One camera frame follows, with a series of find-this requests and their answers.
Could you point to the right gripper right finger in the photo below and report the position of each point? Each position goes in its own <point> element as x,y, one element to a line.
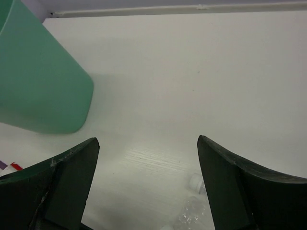
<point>244,195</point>

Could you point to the clear crushed bottle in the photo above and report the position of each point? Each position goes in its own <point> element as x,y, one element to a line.
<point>195,215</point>

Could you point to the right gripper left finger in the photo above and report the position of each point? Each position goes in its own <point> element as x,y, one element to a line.
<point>52,194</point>

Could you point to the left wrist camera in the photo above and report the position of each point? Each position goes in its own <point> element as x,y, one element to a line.
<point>9,168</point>

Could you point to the aluminium table frame rail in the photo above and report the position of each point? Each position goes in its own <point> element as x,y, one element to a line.
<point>186,9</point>

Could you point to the green plastic bin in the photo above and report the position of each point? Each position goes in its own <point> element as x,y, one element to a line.
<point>42,87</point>

